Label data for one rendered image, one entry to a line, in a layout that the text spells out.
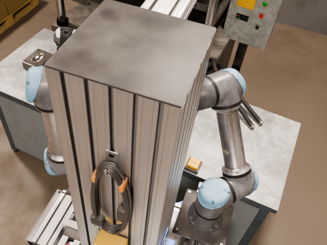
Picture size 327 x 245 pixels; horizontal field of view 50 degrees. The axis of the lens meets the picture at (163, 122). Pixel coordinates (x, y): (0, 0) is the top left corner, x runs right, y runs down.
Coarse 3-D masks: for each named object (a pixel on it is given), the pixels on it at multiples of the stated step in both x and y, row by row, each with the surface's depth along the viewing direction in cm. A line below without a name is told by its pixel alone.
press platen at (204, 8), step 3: (198, 0) 224; (201, 0) 225; (204, 0) 225; (207, 0) 225; (195, 3) 224; (198, 3) 223; (201, 3) 222; (204, 3) 222; (207, 3) 223; (195, 6) 225; (198, 6) 225; (201, 6) 224; (204, 6) 223; (198, 9) 226; (201, 9) 225; (204, 9) 224
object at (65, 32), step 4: (64, 28) 149; (68, 28) 149; (60, 32) 149; (64, 32) 149; (68, 32) 149; (60, 36) 150; (64, 36) 150; (68, 36) 150; (60, 40) 150; (64, 40) 150; (60, 44) 151
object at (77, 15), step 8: (72, 8) 297; (80, 8) 298; (88, 8) 299; (72, 16) 289; (80, 16) 290; (88, 16) 291; (56, 24) 279; (72, 24) 281; (80, 24) 282; (216, 24) 300; (72, 32) 274; (216, 32) 292; (216, 40) 284; (224, 40) 285; (216, 48) 277; (224, 48) 282; (216, 56) 270; (208, 64) 263; (208, 72) 257
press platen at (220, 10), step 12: (72, 0) 266; (84, 0) 261; (96, 0) 260; (120, 0) 263; (132, 0) 265; (144, 0) 266; (228, 0) 278; (192, 12) 261; (204, 12) 263; (216, 12) 264
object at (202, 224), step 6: (192, 204) 151; (192, 210) 147; (192, 216) 148; (198, 216) 144; (222, 216) 149; (192, 222) 148; (198, 222) 145; (204, 222) 144; (210, 222) 143; (216, 222) 145; (198, 228) 146; (204, 228) 145; (210, 228) 145; (216, 228) 147
